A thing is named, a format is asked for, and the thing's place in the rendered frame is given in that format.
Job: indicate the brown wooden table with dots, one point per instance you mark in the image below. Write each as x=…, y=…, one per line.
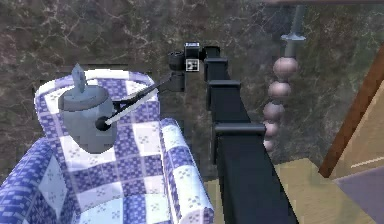
x=360, y=140

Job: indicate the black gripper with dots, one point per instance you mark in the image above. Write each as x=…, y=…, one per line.
x=176, y=66

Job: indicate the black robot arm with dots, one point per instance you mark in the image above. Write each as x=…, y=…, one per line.
x=240, y=140

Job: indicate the grey urn with dog top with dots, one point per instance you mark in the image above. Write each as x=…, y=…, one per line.
x=85, y=116

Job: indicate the blue white checked armchair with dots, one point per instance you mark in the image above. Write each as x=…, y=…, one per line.
x=133, y=166

